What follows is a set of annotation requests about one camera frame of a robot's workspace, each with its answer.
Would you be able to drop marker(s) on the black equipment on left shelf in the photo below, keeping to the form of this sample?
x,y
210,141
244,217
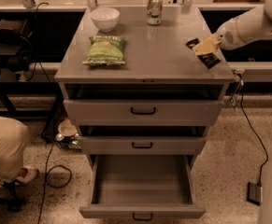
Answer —
x,y
16,53

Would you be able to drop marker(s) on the grey middle drawer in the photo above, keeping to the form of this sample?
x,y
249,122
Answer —
x,y
142,145

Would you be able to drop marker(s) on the white red sneaker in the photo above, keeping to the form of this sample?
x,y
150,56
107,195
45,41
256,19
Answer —
x,y
25,175

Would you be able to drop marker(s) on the black chair base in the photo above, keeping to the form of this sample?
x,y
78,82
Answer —
x,y
13,203

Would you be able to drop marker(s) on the green chip bag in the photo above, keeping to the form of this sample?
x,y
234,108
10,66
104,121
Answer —
x,y
105,50

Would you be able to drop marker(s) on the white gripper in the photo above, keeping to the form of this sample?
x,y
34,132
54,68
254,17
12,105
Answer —
x,y
226,38

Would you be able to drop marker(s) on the beige trouser leg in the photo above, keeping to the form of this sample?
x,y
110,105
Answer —
x,y
14,137

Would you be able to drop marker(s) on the black power adapter box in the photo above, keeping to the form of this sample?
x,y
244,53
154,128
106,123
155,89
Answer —
x,y
255,193

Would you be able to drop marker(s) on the grey metal drawer cabinet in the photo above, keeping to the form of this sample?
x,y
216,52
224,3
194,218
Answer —
x,y
158,66

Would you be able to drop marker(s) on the white ceramic bowl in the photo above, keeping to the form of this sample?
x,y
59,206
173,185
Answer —
x,y
105,18

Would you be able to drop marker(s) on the green white soda can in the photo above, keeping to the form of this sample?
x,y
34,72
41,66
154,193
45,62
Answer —
x,y
154,12

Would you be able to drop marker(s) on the grey top drawer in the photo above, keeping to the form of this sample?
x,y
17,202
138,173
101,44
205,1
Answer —
x,y
143,112

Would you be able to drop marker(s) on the small bowl on floor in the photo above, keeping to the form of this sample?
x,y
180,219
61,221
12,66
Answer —
x,y
66,128

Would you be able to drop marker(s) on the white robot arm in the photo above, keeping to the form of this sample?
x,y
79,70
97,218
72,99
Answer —
x,y
251,26

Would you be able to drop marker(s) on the grey open bottom drawer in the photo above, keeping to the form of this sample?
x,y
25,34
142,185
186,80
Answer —
x,y
141,187

